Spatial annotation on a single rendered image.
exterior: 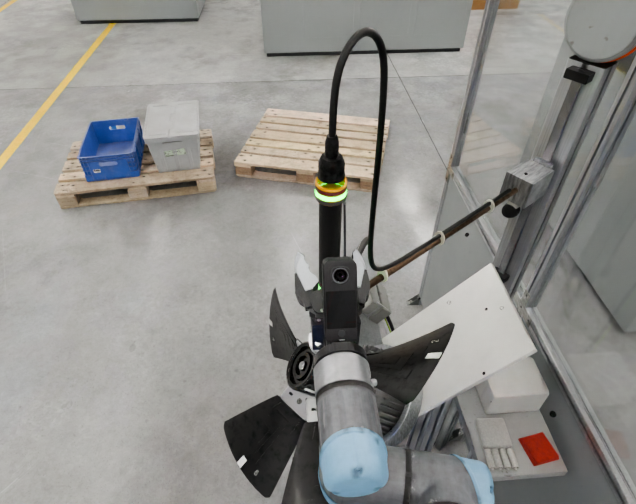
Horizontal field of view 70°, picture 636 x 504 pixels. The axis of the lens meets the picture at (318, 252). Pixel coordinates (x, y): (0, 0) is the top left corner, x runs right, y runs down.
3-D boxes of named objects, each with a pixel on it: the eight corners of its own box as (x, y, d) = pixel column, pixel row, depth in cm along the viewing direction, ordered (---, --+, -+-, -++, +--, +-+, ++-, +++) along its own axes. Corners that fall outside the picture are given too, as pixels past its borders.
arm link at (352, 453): (321, 504, 52) (321, 475, 47) (314, 414, 60) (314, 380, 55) (388, 498, 53) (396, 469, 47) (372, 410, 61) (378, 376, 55)
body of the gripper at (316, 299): (308, 319, 73) (313, 387, 64) (307, 283, 67) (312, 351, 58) (355, 316, 73) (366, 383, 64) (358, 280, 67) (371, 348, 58)
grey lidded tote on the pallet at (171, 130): (204, 134, 406) (198, 99, 383) (206, 170, 363) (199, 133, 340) (157, 139, 400) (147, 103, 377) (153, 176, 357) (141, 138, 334)
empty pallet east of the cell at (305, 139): (388, 133, 436) (390, 119, 426) (377, 192, 365) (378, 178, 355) (268, 121, 454) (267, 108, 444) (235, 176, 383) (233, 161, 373)
